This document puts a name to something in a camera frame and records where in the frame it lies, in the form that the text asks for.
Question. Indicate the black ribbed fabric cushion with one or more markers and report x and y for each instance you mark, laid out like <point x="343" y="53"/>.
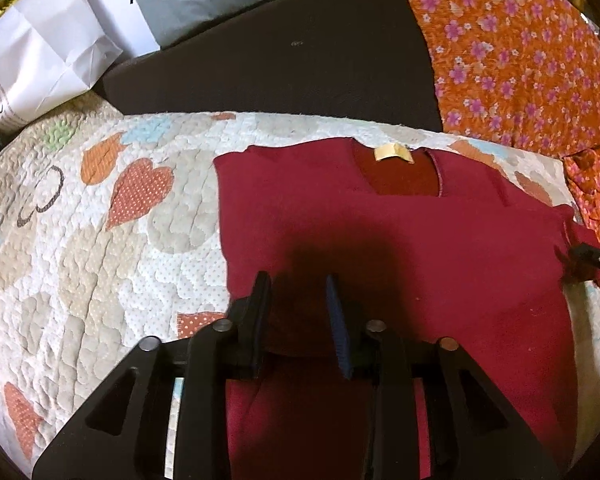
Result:
<point x="361" y="59"/>

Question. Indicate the dark red small sweater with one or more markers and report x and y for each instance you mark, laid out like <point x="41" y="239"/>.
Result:
<point x="438" y="246"/>

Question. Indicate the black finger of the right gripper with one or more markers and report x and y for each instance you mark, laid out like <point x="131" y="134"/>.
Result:
<point x="585" y="253"/>

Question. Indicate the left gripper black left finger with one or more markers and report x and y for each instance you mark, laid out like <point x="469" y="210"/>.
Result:
<point x="161" y="413"/>

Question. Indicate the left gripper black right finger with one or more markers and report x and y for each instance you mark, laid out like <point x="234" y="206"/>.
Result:
<point x="473" y="431"/>

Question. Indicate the orange floral fabric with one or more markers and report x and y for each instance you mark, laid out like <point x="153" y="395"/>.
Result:
<point x="524" y="74"/>

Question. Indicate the white paper shopping bag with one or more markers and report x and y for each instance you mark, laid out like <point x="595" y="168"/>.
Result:
<point x="54" y="50"/>

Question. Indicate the quilted heart pattern bedspread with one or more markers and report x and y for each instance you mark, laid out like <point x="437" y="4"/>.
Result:
<point x="109" y="232"/>

